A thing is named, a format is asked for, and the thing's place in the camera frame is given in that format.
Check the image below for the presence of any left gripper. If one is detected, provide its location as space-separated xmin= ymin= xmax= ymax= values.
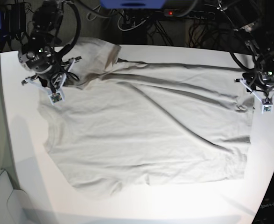
xmin=234 ymin=72 xmax=274 ymax=104

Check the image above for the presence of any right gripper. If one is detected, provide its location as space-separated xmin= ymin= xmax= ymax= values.
xmin=21 ymin=56 xmax=82 ymax=95

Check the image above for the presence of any light grey t-shirt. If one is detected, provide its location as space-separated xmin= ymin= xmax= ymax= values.
xmin=38 ymin=40 xmax=254 ymax=198

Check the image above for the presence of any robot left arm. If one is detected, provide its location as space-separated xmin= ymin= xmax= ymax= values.
xmin=217 ymin=0 xmax=274 ymax=108

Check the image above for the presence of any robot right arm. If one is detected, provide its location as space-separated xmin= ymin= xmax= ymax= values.
xmin=18 ymin=0 xmax=81 ymax=95

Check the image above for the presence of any black power strip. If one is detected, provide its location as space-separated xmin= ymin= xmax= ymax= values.
xmin=163 ymin=9 xmax=216 ymax=20

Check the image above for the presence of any blue box overhead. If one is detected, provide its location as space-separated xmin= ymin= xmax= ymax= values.
xmin=100 ymin=0 xmax=166 ymax=9

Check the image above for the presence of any grey side cabinet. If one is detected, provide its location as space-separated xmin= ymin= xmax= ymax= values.
xmin=0 ymin=170 xmax=30 ymax=224

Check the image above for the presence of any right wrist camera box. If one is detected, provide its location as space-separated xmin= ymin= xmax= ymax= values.
xmin=49 ymin=92 xmax=64 ymax=105

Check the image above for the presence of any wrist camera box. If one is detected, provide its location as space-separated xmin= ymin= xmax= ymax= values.
xmin=261 ymin=104 xmax=273 ymax=114
xmin=49 ymin=92 xmax=64 ymax=105

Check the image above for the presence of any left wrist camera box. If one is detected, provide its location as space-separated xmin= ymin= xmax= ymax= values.
xmin=261 ymin=104 xmax=273 ymax=114

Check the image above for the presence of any white cable loop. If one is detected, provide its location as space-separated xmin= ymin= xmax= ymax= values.
xmin=117 ymin=9 xmax=149 ymax=32

